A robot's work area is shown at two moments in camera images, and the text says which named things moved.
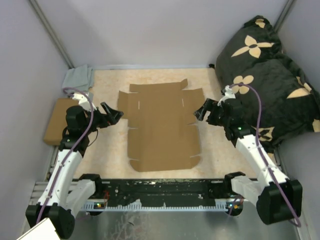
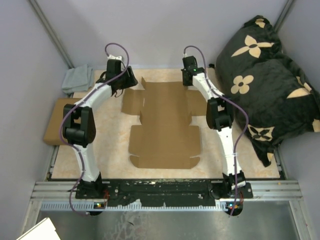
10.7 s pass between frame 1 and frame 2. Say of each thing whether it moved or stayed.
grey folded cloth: stayed
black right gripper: moved
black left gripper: moved
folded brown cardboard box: stayed
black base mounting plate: stayed
